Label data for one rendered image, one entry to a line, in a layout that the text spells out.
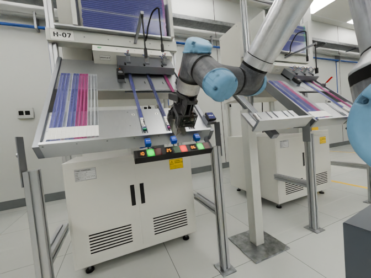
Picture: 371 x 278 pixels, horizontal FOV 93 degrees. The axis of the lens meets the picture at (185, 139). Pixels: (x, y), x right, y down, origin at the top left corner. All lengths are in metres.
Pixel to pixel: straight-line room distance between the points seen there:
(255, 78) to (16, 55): 2.84
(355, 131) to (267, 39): 0.33
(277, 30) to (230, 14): 3.52
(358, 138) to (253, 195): 0.94
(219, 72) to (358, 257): 0.42
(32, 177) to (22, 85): 2.22
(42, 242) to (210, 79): 0.77
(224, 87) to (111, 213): 0.92
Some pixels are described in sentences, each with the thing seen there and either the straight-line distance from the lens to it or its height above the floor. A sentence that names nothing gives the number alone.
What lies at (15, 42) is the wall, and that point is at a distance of 3.11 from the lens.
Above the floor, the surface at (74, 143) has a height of 0.72.
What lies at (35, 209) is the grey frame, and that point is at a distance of 0.84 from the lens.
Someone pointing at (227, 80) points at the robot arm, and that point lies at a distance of 0.43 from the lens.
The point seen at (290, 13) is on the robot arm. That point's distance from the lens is 0.52.
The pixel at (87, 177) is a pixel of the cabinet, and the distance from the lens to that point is 1.08.
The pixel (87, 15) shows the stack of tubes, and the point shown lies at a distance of 1.40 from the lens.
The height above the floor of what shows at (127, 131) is 0.75.
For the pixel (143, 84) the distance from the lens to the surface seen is 1.11.
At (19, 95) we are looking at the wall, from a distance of 2.94.
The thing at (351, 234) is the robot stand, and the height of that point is 0.53.
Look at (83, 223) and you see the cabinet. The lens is 1.15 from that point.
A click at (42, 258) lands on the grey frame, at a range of 0.89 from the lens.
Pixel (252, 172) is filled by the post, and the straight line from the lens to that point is 1.12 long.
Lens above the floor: 0.73
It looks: 3 degrees down
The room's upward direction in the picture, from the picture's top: 5 degrees counter-clockwise
